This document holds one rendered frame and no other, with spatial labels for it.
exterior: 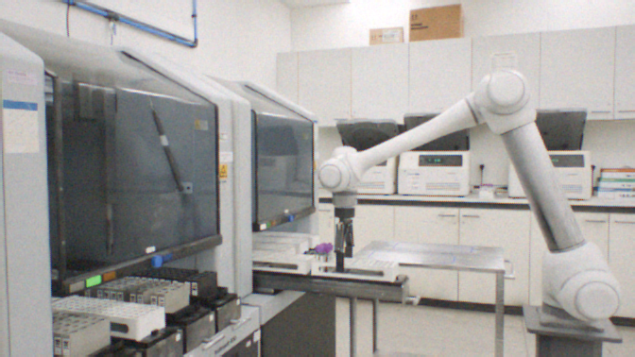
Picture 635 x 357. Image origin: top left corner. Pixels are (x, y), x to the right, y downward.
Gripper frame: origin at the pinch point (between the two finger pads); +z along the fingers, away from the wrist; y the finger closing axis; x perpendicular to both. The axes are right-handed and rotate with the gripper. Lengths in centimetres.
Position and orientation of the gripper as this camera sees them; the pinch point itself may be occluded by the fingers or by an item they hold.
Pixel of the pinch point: (344, 263)
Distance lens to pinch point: 178.0
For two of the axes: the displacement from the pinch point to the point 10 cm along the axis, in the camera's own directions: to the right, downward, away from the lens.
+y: 3.4, -0.5, 9.4
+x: -9.4, -0.2, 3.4
